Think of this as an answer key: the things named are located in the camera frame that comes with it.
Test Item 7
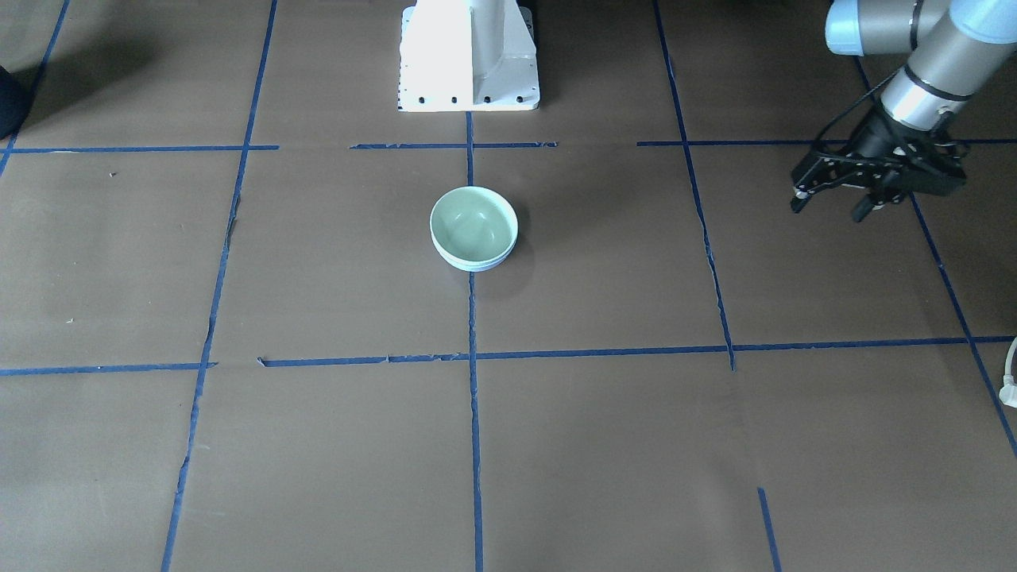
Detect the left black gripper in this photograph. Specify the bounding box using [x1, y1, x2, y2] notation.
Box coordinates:
[791, 107, 906, 223]

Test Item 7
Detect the green bowl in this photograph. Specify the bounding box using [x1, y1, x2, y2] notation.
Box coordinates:
[429, 186, 520, 261]

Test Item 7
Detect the blue bowl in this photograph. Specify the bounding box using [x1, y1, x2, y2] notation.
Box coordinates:
[435, 244, 512, 272]

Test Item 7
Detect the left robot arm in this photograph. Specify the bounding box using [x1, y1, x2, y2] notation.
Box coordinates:
[791, 1, 1016, 222]

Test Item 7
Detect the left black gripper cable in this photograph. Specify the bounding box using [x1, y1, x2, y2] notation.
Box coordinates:
[810, 79, 966, 160]

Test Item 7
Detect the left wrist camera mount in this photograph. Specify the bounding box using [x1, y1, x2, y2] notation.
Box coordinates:
[895, 137, 970, 196]

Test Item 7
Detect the white power plug cable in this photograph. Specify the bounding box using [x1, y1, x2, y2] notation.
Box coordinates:
[1000, 337, 1017, 409]

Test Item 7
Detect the white camera mast base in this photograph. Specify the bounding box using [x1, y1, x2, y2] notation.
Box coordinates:
[396, 1, 541, 113]

